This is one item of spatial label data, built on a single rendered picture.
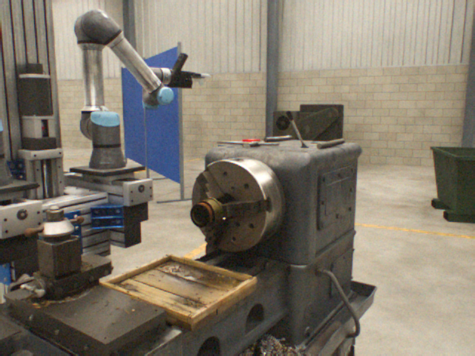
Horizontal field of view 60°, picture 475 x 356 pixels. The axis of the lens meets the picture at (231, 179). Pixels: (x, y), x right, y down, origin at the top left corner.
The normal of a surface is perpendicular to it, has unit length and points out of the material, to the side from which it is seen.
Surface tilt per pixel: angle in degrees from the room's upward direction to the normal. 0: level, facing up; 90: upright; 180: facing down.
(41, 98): 90
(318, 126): 90
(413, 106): 90
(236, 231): 90
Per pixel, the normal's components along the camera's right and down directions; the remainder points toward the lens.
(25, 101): -0.55, 0.14
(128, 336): 0.82, 0.10
